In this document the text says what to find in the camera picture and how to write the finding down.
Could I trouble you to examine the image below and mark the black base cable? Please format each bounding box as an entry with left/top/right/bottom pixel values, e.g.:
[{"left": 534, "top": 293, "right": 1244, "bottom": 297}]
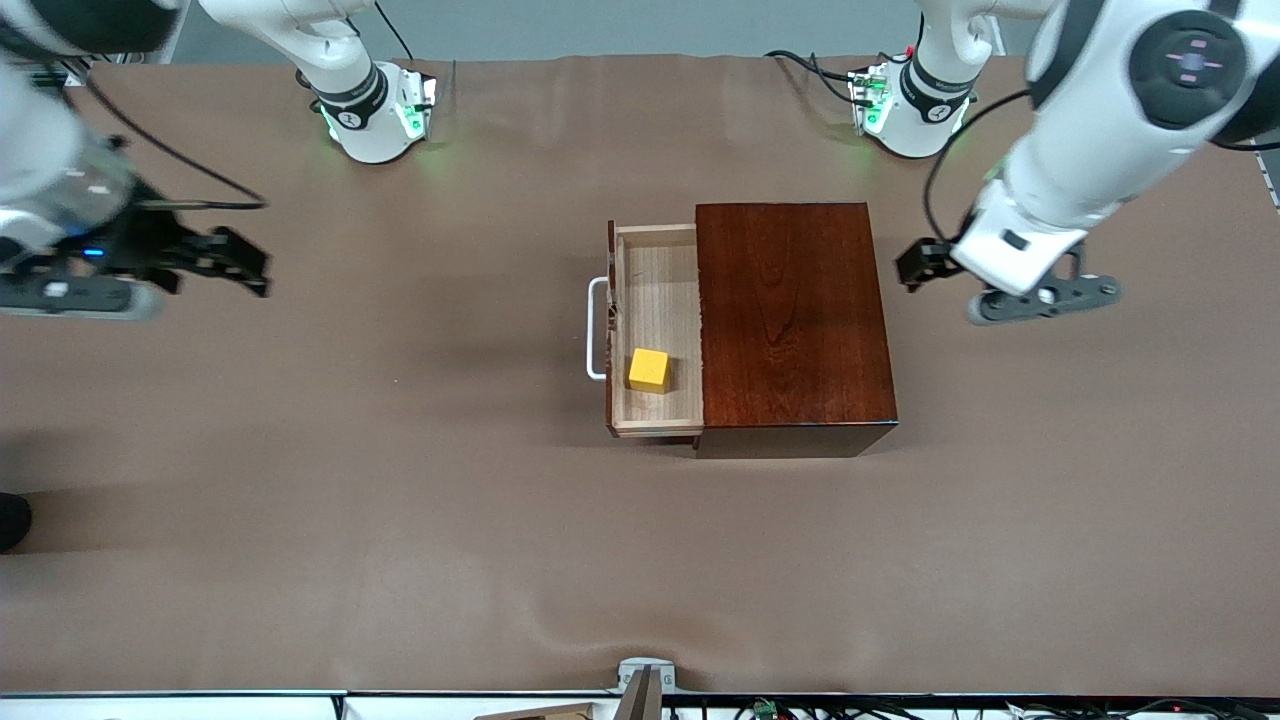
[
  {"left": 765, "top": 48, "right": 906, "bottom": 106},
  {"left": 376, "top": 0, "right": 419, "bottom": 63}
]

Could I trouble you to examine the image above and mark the light wooden drawer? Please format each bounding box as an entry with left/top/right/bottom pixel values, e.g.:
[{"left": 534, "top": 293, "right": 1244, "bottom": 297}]
[{"left": 604, "top": 220, "right": 706, "bottom": 446}]

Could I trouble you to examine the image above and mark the dark red-brown wooden cabinet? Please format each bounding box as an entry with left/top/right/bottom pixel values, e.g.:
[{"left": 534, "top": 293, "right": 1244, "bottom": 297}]
[{"left": 693, "top": 202, "right": 898, "bottom": 459}]

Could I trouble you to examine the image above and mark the grey metal camera bracket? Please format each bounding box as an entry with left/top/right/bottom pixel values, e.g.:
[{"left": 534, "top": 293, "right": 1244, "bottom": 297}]
[{"left": 614, "top": 656, "right": 678, "bottom": 720}]

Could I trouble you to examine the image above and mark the brown table cover cloth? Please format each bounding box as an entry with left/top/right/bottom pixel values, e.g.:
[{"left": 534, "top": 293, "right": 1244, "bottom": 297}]
[{"left": 0, "top": 52, "right": 1280, "bottom": 698}]

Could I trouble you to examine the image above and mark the yellow wooden block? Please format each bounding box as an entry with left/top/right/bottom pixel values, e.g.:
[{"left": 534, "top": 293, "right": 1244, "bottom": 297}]
[{"left": 628, "top": 348, "right": 671, "bottom": 395}]

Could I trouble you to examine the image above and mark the black round object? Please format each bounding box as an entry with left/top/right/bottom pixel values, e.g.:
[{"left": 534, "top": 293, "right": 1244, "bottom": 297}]
[{"left": 0, "top": 493, "right": 33, "bottom": 553}]

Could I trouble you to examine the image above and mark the white metal drawer handle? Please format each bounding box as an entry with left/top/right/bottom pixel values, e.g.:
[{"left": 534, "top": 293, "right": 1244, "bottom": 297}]
[{"left": 586, "top": 276, "right": 611, "bottom": 382}]

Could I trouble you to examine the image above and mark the tan wooden board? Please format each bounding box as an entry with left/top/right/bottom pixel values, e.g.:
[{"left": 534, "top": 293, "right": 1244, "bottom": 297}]
[{"left": 473, "top": 702, "right": 601, "bottom": 720}]

